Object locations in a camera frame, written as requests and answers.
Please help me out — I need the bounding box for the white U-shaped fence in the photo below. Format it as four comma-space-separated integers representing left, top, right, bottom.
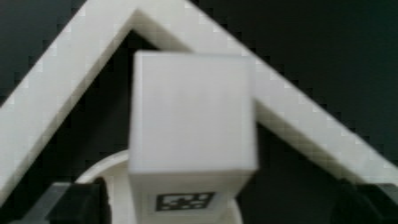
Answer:
0, 0, 398, 205

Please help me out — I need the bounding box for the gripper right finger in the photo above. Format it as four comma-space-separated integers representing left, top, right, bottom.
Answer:
330, 180, 398, 224

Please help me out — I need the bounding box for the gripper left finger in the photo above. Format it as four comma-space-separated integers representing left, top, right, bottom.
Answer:
15, 178, 109, 224

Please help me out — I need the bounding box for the white stool leg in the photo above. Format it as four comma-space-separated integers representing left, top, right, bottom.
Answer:
127, 51, 257, 224

